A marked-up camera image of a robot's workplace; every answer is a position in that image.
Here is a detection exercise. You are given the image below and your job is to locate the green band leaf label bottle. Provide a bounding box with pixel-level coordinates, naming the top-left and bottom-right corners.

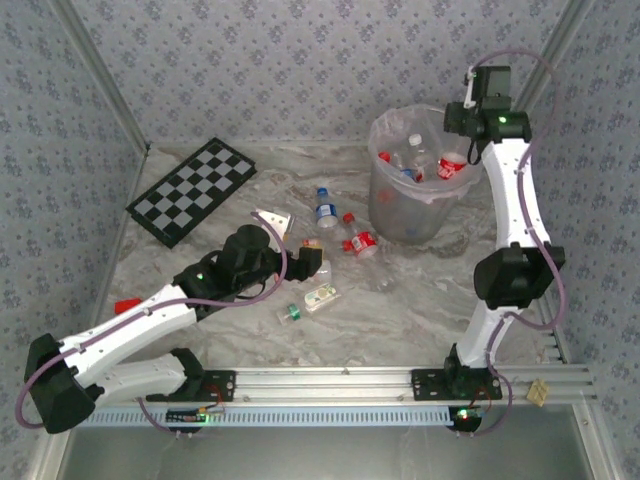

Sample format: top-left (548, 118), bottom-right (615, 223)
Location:
top-left (275, 281), bottom-right (344, 326)

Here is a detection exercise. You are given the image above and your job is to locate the red label cola bottle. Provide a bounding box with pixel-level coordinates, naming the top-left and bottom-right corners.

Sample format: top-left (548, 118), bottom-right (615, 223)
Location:
top-left (341, 212), bottom-right (380, 260)
top-left (437, 151), bottom-right (469, 181)

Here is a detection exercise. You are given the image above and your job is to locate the blue white label plastic bottle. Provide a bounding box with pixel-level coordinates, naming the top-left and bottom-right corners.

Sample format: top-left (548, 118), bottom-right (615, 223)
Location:
top-left (315, 187), bottom-right (339, 230)

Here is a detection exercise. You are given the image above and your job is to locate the white cap clear plastic bottle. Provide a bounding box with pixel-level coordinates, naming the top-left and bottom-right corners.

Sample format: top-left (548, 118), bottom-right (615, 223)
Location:
top-left (406, 133), bottom-right (437, 174)

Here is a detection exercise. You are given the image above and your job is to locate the red cap printed plastic bottle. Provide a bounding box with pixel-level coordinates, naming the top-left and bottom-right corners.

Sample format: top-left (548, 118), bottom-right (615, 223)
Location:
top-left (377, 151), bottom-right (407, 175)

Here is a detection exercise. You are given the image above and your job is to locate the translucent bin liner bag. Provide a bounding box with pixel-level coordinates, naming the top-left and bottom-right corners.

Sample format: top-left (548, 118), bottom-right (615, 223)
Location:
top-left (368, 103), bottom-right (485, 206)

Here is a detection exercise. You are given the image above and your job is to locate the translucent plastic bin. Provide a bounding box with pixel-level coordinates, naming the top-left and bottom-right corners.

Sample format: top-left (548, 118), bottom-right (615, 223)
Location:
top-left (368, 103), bottom-right (484, 246)

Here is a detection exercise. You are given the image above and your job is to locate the black grey chessboard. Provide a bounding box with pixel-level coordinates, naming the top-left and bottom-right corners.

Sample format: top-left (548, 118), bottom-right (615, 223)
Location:
top-left (124, 137), bottom-right (259, 250)

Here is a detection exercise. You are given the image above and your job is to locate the small circuit board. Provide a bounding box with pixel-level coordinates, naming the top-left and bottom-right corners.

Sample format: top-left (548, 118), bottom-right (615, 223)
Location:
top-left (448, 406), bottom-right (485, 432)
top-left (165, 407), bottom-right (210, 426)

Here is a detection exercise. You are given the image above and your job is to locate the grey metal shelf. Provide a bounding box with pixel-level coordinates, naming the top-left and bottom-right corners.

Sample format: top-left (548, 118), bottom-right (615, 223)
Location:
top-left (54, 404), bottom-right (601, 480)

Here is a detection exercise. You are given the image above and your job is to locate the beige wooden piece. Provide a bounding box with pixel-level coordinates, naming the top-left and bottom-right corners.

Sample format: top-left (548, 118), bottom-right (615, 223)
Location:
top-left (527, 378), bottom-right (551, 406)

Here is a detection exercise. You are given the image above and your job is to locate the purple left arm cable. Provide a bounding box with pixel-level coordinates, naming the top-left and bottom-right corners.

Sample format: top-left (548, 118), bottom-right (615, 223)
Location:
top-left (14, 210), bottom-right (290, 436)

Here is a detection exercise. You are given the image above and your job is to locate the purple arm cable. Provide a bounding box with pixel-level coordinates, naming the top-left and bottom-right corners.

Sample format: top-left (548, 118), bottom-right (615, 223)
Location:
top-left (457, 48), bottom-right (569, 439)
top-left (14, 210), bottom-right (290, 436)

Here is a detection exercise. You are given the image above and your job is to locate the black left camera cable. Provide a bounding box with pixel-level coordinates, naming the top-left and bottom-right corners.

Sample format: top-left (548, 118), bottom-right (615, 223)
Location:
top-left (234, 278), bottom-right (282, 302)

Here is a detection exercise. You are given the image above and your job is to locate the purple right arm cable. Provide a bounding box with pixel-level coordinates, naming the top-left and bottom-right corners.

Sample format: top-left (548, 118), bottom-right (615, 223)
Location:
top-left (457, 48), bottom-right (569, 439)

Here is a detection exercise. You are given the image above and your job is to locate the aluminium frame post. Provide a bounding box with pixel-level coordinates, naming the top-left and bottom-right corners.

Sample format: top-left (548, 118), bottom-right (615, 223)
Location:
top-left (514, 0), bottom-right (599, 116)

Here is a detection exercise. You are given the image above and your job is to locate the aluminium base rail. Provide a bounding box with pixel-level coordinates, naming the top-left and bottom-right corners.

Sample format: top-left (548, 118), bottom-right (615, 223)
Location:
top-left (134, 363), bottom-right (599, 406)

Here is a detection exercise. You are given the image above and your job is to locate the light blue cable duct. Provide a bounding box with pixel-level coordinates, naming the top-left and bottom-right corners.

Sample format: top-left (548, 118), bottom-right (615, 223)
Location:
top-left (79, 404), bottom-right (457, 429)

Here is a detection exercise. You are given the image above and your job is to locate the aluminium side rail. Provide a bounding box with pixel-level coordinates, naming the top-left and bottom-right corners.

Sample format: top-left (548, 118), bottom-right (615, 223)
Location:
top-left (542, 294), bottom-right (572, 366)

